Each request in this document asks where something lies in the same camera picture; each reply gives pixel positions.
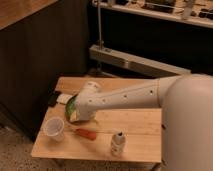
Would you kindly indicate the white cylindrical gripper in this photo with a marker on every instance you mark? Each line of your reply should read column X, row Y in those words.
column 84, row 114

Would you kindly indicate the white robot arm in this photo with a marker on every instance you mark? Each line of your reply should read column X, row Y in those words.
column 186, row 104

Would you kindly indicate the translucent plastic cup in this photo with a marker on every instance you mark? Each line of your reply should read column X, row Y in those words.
column 54, row 128

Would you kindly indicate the green bowl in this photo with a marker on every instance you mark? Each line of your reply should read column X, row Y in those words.
column 70, row 107

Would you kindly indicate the small white bottle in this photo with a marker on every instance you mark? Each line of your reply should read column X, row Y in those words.
column 118, row 143

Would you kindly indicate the small wooden table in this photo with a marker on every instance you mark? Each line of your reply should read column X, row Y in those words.
column 142, row 128

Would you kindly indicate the dark wooden cabinet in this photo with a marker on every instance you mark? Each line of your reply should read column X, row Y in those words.
column 34, row 53

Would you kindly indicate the metal shelf rack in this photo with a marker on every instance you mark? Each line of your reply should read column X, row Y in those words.
column 153, row 37

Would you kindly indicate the knife with black handle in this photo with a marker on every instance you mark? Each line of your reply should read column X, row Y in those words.
column 58, row 97

